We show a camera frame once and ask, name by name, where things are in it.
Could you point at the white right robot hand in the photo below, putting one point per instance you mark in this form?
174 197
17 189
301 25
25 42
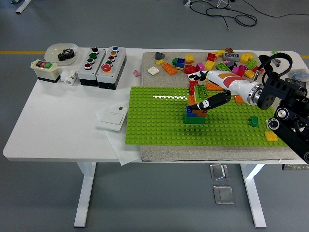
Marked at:
231 81

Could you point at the lime long toy brick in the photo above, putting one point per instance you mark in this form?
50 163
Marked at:
223 67
200 93

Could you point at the magenta toy brick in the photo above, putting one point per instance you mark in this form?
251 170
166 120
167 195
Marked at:
239 70
200 67

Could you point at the dark grey toy brick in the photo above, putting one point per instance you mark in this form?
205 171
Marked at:
231 64
159 56

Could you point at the yellow square toy brick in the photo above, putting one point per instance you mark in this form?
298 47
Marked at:
249 74
271 136
189 59

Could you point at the grey long toy brick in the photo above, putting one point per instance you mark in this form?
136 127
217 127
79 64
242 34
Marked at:
231 56

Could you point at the red square toy brick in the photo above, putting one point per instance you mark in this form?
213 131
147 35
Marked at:
211 56
255 69

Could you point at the lime square toy brick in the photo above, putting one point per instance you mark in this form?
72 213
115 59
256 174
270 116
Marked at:
251 63

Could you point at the brown toy brick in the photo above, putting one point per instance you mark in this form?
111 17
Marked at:
201 114
228 50

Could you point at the red long toy brick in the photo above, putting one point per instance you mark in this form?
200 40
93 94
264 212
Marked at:
192 86

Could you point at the small dark green brick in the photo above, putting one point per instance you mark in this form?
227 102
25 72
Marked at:
254 121

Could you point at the blue toy brick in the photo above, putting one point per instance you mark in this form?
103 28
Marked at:
189 111

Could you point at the green square toy brick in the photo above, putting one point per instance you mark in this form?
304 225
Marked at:
194 120

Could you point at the blue green yellow brick stack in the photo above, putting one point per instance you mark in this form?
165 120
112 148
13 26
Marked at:
179 62

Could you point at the small yellow toy brick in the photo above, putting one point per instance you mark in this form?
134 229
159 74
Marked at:
159 62

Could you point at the green studded baseplate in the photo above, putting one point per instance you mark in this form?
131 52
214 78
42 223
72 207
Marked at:
157 120

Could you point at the small pink toy brick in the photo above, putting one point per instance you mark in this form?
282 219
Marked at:
136 73

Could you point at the small metal tool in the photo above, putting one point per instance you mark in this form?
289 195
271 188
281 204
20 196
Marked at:
276 62

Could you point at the green tag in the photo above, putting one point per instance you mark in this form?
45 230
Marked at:
274 51

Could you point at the grey-brown mat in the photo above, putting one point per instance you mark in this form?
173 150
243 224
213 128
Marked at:
157 72

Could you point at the white flat square tile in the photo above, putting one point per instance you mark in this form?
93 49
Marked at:
153 70

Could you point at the silver floor socket plate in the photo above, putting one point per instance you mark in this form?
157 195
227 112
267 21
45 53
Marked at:
223 194
218 172

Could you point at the dark keyed panel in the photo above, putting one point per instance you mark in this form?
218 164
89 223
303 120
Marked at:
295 167

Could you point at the white table leg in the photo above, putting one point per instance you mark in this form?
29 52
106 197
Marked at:
84 193
253 193

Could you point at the emergency stop control box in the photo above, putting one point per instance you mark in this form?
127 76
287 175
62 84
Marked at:
113 72

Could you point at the white paper sheet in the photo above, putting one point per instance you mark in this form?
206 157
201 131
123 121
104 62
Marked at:
128 157

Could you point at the three-button control box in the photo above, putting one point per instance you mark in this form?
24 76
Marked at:
89 70

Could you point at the white pipe tee fitting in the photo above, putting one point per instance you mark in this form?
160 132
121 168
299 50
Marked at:
68 77

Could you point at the black metal gears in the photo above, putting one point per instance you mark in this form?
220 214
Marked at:
65 56

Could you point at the white bowl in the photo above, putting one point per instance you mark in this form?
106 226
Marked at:
51 54

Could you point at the white furniture foot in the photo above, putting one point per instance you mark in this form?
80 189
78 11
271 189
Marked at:
23 6

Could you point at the silver metal bracket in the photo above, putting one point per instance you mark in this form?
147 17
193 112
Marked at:
186 2

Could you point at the white wall switch plate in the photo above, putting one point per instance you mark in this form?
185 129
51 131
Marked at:
109 118

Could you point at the white red-green switch box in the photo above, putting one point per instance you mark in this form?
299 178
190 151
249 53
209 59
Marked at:
46 72

